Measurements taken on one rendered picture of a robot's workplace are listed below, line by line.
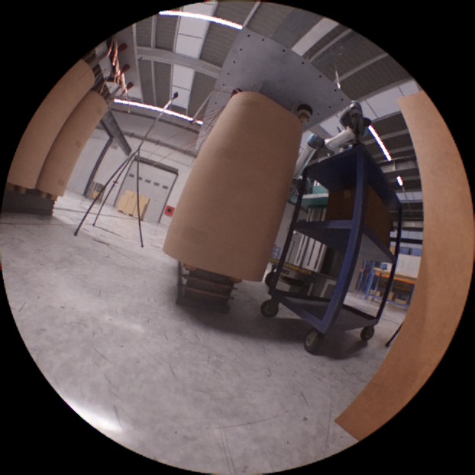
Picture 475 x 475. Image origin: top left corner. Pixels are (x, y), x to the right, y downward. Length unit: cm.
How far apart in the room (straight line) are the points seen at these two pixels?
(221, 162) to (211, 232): 26
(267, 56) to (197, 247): 109
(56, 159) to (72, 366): 147
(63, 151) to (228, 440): 178
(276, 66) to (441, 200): 102
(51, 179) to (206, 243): 144
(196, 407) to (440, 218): 59
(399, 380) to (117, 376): 54
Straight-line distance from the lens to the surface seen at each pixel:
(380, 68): 1077
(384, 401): 43
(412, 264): 526
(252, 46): 113
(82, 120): 172
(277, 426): 41
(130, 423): 34
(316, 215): 197
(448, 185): 45
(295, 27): 449
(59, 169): 164
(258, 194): 63
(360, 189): 68
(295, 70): 113
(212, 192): 57
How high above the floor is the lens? 32
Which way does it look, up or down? 3 degrees up
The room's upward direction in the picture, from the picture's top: 19 degrees clockwise
